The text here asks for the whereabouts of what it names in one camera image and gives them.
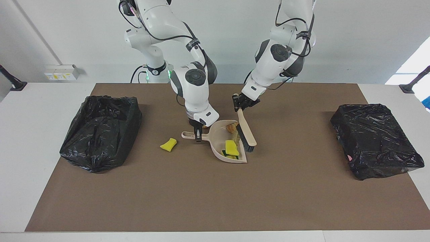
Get black bagged bin pink spot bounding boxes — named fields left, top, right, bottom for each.
left=330, top=104, right=425, bottom=181

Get brown table mat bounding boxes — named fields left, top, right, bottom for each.
left=25, top=83, right=430, bottom=232

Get beige plastic dustpan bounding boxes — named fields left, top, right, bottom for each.
left=181, top=120, right=248, bottom=164

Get white wall socket box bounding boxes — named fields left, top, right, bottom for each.
left=44, top=64, right=80, bottom=81

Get beige hand brush black bristles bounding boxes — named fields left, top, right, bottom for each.
left=234, top=93, right=258, bottom=152

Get black angled stand leg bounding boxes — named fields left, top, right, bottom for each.
left=399, top=66, right=430, bottom=94
left=0, top=65, right=28, bottom=91

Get black bagged trash bin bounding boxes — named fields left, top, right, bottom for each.
left=59, top=95, right=142, bottom=173

